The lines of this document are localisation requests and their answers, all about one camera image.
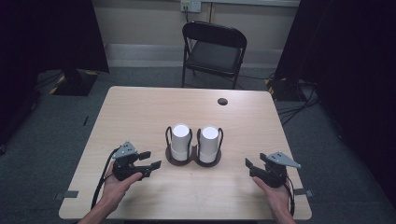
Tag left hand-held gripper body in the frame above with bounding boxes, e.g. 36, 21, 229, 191
111, 141, 153, 182

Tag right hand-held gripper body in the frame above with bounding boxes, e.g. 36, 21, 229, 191
248, 150, 302, 189

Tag person's right hand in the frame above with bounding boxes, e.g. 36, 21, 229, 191
251, 176, 292, 218

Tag person's left hand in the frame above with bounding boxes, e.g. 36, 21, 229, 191
99, 161, 144, 213

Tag grey floor tape strip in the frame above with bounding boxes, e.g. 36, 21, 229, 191
54, 189, 79, 201
293, 188, 314, 198

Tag white paper cup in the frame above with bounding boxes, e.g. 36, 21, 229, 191
171, 123, 191, 162
198, 125, 220, 164

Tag black stand base striped tape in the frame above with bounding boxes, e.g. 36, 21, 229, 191
264, 77, 302, 103
49, 68, 101, 97

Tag black folding chair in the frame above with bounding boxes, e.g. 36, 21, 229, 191
181, 21, 248, 91

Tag black curtain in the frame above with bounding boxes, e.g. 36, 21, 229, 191
0, 0, 110, 147
274, 0, 396, 200

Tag dark wire cup holder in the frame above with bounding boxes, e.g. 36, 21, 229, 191
194, 126, 224, 168
164, 125, 196, 167

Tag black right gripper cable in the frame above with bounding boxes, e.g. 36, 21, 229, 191
284, 175, 296, 217

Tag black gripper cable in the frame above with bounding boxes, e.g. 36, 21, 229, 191
284, 175, 296, 217
91, 147, 121, 210

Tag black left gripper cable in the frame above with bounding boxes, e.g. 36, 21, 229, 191
91, 147, 121, 210

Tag black floor cables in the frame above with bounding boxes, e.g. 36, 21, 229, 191
276, 78, 321, 127

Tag white wall socket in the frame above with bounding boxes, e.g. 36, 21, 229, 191
180, 0, 202, 14

